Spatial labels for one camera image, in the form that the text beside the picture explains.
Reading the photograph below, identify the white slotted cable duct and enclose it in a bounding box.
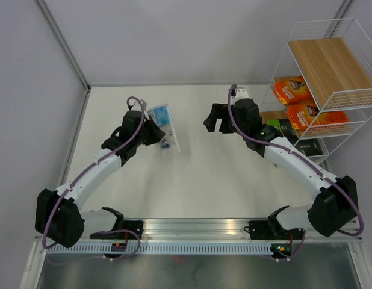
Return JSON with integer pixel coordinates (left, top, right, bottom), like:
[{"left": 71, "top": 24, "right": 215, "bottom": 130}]
[{"left": 48, "top": 241, "right": 291, "bottom": 256}]

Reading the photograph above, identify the clear blue blister razor pack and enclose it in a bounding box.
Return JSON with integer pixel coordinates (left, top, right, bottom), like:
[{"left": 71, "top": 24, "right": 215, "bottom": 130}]
[{"left": 147, "top": 104, "right": 181, "bottom": 156}]

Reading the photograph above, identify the aluminium front rail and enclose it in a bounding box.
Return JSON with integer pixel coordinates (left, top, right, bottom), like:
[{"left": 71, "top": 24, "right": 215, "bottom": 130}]
[{"left": 35, "top": 217, "right": 363, "bottom": 243}]

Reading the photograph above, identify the orange Fusion5 box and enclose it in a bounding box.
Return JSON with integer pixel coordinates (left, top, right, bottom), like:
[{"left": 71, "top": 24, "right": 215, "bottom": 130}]
[
  {"left": 286, "top": 101, "right": 349, "bottom": 132},
  {"left": 271, "top": 75, "right": 312, "bottom": 105}
]

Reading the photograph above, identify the aluminium corner post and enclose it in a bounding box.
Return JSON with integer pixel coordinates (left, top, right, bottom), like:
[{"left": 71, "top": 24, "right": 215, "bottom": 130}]
[{"left": 34, "top": 0, "right": 91, "bottom": 91}]

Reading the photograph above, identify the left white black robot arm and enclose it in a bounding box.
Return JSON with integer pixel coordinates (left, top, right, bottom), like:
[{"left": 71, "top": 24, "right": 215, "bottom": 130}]
[{"left": 35, "top": 96, "right": 165, "bottom": 249}]

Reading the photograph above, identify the small green black razor box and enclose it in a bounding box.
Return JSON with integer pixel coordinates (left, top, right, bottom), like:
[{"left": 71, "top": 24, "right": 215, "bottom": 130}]
[{"left": 266, "top": 119, "right": 297, "bottom": 138}]

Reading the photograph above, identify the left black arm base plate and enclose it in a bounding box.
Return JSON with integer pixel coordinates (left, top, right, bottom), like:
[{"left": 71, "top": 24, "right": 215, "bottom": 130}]
[{"left": 90, "top": 220, "right": 144, "bottom": 240}]

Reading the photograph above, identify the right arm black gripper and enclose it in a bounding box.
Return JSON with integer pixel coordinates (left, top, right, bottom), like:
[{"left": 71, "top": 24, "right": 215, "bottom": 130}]
[{"left": 203, "top": 103, "right": 247, "bottom": 137}]

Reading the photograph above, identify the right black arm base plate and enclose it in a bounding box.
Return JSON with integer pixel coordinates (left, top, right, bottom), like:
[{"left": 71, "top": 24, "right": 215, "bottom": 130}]
[{"left": 246, "top": 220, "right": 303, "bottom": 241}]

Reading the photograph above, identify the large green black razor box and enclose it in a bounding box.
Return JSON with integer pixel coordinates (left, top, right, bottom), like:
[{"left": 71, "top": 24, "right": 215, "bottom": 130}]
[{"left": 295, "top": 139, "right": 323, "bottom": 161}]

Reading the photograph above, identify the white wire wooden shelf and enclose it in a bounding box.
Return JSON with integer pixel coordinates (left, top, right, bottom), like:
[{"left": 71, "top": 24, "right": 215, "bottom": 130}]
[{"left": 259, "top": 18, "right": 372, "bottom": 163}]

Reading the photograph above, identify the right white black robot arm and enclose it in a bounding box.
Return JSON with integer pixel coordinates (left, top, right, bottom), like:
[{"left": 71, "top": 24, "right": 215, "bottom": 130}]
[{"left": 203, "top": 84, "right": 364, "bottom": 238}]

